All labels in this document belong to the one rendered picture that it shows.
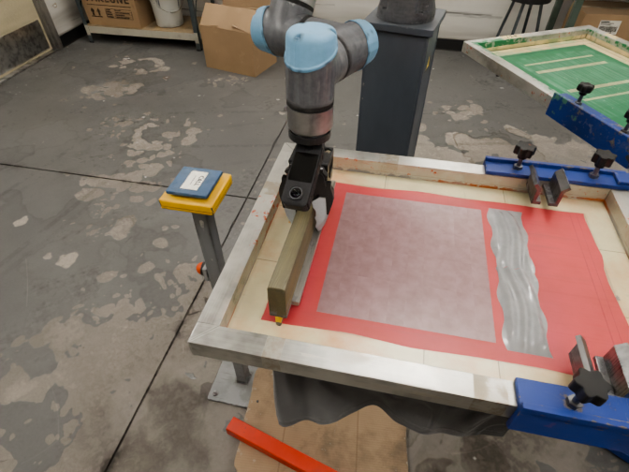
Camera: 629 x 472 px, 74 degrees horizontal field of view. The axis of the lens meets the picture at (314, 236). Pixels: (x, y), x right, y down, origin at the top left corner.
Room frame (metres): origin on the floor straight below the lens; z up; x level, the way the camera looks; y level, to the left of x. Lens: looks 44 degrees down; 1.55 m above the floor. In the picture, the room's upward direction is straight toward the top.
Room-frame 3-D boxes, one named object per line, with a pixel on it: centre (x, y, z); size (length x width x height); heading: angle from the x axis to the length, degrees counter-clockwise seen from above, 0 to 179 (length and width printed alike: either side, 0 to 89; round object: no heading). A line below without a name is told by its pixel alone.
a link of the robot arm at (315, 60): (0.62, 0.00, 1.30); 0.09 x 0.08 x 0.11; 145
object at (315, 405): (0.36, -0.15, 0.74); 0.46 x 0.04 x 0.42; 78
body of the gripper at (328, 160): (0.62, 0.01, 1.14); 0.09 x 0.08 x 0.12; 168
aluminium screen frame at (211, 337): (0.55, -0.25, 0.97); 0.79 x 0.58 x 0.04; 78
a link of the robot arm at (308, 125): (0.62, 0.01, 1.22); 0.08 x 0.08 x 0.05
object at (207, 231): (0.78, 0.28, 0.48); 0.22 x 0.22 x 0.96; 78
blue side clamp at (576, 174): (0.77, -0.54, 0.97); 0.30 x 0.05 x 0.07; 78
